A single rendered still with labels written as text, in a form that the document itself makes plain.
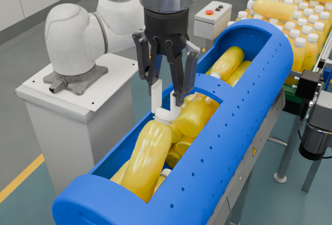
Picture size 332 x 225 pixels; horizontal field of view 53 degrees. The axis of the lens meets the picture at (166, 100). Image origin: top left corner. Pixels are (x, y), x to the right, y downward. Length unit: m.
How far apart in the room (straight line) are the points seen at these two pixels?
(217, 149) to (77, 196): 0.31
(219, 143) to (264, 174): 1.56
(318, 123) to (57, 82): 1.08
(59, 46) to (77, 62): 0.08
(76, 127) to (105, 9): 0.43
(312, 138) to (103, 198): 1.19
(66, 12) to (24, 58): 2.47
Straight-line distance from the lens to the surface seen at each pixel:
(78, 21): 1.15
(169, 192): 0.65
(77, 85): 1.24
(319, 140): 1.64
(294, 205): 2.22
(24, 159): 2.50
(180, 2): 0.53
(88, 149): 1.30
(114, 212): 0.60
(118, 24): 1.19
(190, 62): 0.58
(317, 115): 1.55
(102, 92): 1.22
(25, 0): 4.06
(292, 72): 1.46
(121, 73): 1.31
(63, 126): 1.29
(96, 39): 1.18
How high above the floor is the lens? 1.73
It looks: 39 degrees down
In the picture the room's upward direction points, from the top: straight up
